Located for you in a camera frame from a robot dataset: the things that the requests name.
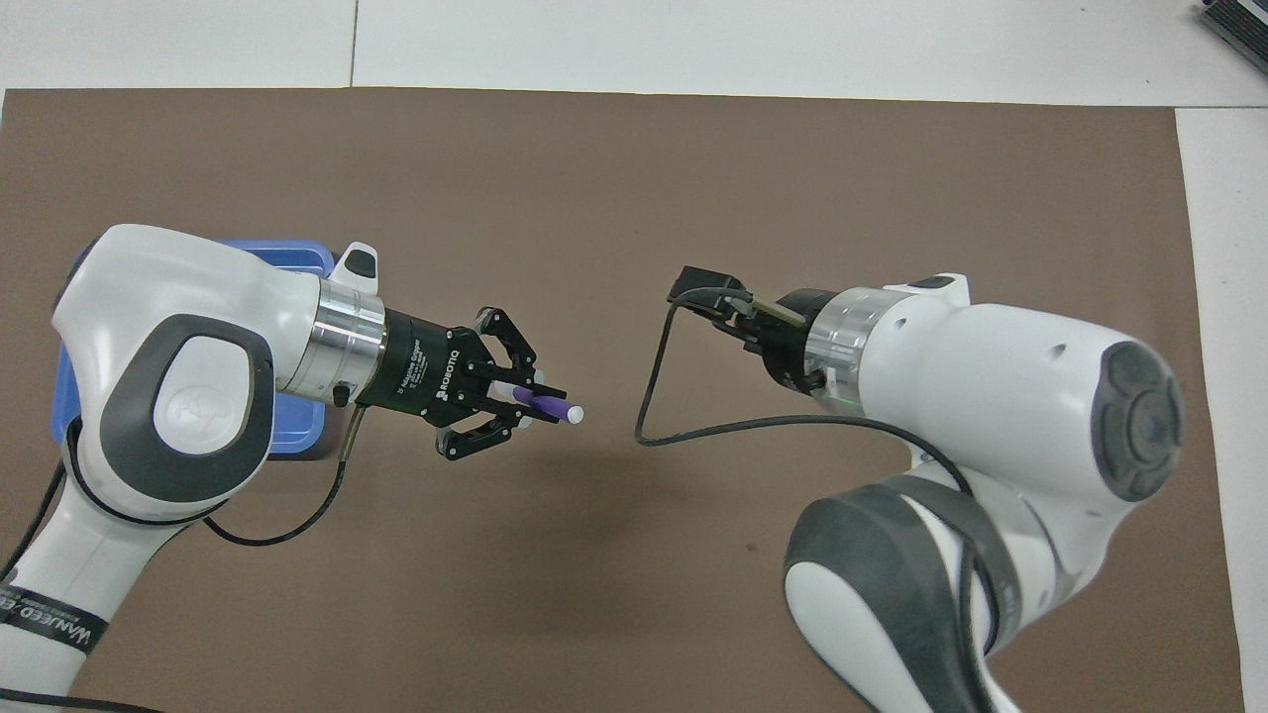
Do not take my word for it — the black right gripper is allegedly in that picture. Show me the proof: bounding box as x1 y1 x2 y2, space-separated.
672 265 843 392

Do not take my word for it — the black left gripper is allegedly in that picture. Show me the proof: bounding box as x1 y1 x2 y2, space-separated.
357 307 568 462

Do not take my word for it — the purple pen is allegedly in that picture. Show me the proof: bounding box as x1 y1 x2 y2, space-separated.
492 381 585 427

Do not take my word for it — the blue plastic tray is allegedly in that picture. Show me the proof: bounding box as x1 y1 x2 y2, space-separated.
52 240 336 458

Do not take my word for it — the brown table mat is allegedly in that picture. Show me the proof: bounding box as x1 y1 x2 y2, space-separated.
0 87 1247 713

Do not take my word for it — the grey ribbed device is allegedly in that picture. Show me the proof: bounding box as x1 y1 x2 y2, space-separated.
1199 0 1268 58

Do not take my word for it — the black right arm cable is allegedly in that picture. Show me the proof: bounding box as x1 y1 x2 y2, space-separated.
634 287 1002 655

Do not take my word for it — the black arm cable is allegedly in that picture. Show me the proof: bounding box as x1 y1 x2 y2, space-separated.
0 406 370 713
634 287 1002 655

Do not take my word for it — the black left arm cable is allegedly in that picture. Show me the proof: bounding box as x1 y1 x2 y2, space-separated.
0 406 370 713

